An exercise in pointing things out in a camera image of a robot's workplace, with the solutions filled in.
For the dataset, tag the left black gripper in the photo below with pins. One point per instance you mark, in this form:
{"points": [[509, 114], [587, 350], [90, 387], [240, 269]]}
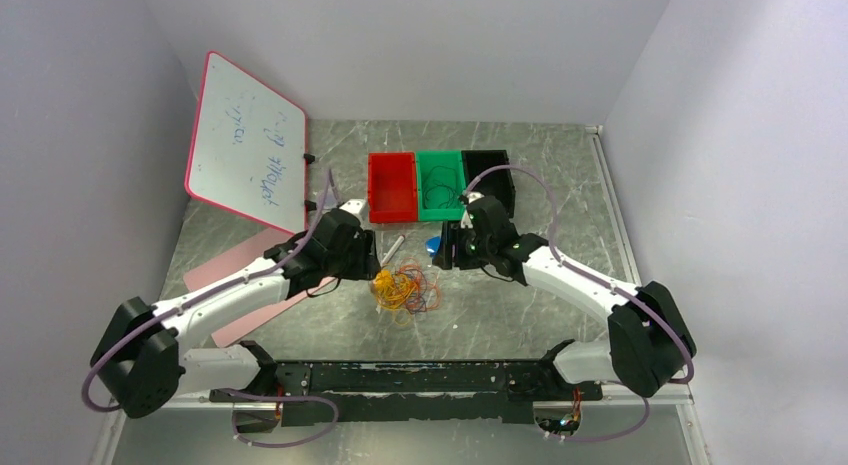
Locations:
{"points": [[367, 262]]}

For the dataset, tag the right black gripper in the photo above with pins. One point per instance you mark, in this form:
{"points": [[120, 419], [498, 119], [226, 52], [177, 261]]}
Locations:
{"points": [[453, 234]]}

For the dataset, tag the black plastic bin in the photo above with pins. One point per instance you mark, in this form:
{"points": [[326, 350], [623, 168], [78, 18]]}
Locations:
{"points": [[499, 183]]}

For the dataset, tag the green plastic bin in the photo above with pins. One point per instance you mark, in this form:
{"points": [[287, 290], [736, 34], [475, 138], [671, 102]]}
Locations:
{"points": [[441, 181]]}

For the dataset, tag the red plastic bin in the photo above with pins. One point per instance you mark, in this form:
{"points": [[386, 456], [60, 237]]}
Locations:
{"points": [[392, 188]]}

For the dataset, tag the yellow eraser block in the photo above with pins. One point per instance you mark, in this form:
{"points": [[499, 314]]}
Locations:
{"points": [[383, 281]]}

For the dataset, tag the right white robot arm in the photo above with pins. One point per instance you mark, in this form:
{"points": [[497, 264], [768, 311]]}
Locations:
{"points": [[648, 344]]}

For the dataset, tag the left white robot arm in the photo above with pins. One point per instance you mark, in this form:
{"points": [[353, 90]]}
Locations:
{"points": [[150, 353]]}

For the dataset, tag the white marker pen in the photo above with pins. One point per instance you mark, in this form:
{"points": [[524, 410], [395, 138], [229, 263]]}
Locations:
{"points": [[392, 250]]}

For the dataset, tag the blue eraser block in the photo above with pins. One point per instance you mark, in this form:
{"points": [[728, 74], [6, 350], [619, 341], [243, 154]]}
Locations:
{"points": [[434, 246]]}

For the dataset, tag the pink framed whiteboard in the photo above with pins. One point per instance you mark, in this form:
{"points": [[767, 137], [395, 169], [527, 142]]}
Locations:
{"points": [[248, 147]]}

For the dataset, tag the pink clipboard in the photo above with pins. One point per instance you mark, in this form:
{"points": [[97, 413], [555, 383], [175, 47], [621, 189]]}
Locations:
{"points": [[243, 307]]}

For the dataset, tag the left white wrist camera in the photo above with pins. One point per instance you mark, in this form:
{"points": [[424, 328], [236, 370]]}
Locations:
{"points": [[356, 207]]}

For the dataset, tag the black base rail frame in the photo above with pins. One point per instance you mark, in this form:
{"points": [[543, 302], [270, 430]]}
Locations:
{"points": [[315, 392]]}

